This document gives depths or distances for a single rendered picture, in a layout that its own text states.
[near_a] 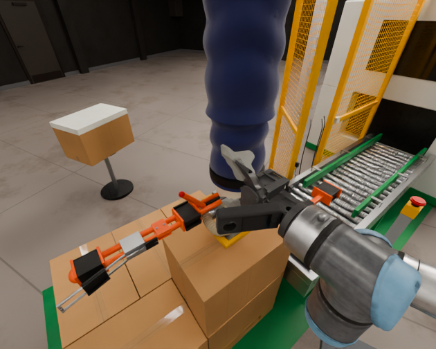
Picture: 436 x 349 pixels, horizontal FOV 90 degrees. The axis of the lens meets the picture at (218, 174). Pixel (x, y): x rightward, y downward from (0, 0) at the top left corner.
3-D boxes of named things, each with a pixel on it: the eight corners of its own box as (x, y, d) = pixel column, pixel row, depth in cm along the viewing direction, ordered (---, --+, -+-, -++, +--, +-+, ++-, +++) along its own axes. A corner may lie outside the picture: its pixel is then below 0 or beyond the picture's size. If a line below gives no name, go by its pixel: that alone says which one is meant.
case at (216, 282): (242, 230, 166) (247, 190, 142) (284, 271, 140) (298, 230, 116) (171, 276, 137) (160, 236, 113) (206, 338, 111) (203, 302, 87)
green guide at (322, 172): (371, 136, 287) (374, 130, 281) (380, 139, 280) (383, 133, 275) (295, 183, 210) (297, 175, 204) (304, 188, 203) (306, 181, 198)
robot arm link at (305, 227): (297, 272, 36) (313, 235, 30) (275, 251, 39) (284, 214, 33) (327, 244, 41) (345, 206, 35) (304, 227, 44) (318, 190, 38)
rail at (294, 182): (364, 145, 298) (370, 133, 287) (368, 147, 294) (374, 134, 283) (235, 226, 187) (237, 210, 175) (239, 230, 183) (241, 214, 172)
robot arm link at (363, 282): (376, 348, 29) (418, 317, 23) (295, 275, 36) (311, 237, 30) (403, 301, 33) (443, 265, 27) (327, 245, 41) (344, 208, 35)
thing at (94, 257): (103, 254, 74) (97, 245, 71) (109, 271, 70) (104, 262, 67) (75, 269, 70) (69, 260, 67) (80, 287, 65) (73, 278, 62)
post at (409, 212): (348, 284, 187) (410, 199, 127) (356, 291, 183) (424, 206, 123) (344, 289, 184) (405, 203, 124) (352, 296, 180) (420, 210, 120)
